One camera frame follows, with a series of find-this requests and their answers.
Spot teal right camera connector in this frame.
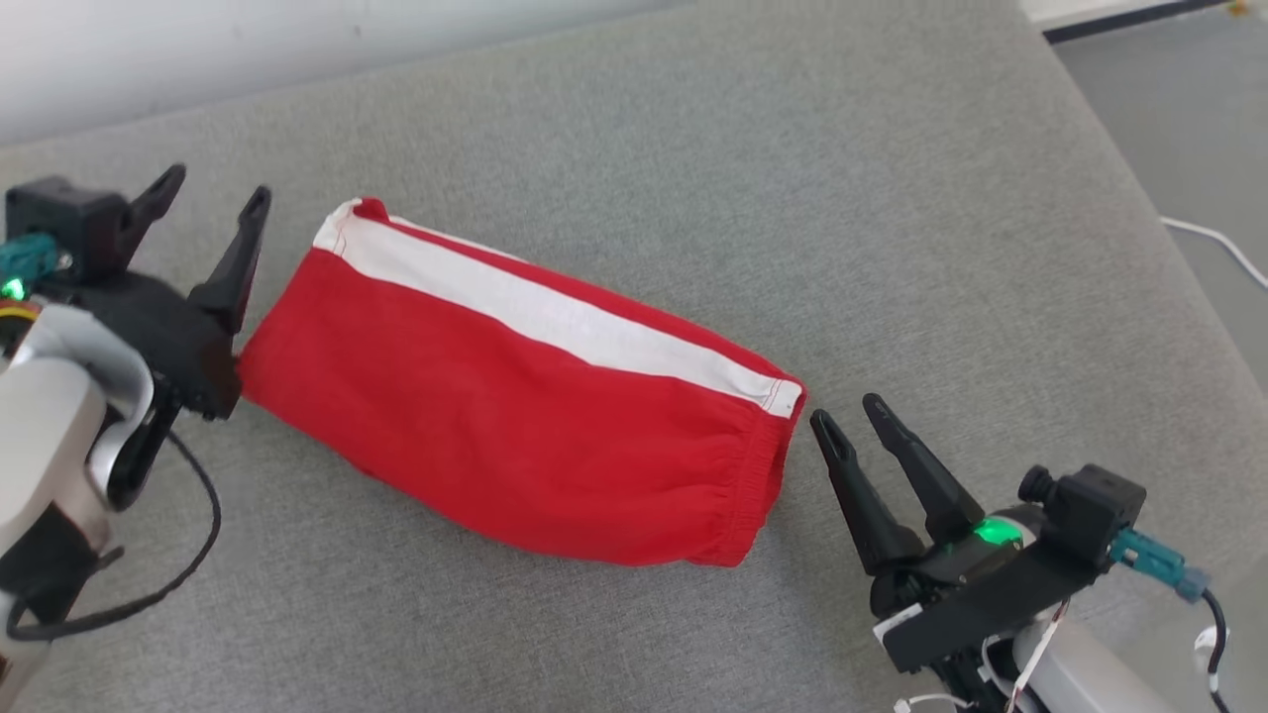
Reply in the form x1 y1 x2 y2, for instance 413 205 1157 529
1109 528 1211 604

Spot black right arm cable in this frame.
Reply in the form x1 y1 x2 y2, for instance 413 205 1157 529
1192 587 1235 713

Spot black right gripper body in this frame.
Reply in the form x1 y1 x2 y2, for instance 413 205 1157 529
870 509 1102 675

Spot thin red white wire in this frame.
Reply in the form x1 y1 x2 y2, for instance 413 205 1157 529
1003 599 1073 713

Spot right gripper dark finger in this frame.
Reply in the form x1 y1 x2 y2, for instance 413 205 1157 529
809 409 928 576
862 393 988 545

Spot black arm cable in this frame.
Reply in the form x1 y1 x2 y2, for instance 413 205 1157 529
5 426 222 642
1192 587 1235 713

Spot teal left camera connector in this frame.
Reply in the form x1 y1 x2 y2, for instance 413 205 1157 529
0 233 62 300

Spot white floor cable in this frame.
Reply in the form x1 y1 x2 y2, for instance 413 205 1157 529
1159 216 1268 291

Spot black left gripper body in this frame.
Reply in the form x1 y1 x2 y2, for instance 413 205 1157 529
59 272 245 423

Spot teal camera connector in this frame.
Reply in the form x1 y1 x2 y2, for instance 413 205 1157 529
1109 528 1211 604
0 233 62 300

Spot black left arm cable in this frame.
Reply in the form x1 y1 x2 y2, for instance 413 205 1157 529
5 426 222 642

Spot red shorts with white stripe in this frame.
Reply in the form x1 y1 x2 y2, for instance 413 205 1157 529
236 196 808 569

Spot dark baseboard strip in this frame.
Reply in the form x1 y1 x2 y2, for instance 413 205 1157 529
1040 0 1234 45

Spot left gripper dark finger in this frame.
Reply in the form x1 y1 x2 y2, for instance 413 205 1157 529
187 185 272 336
118 162 187 269

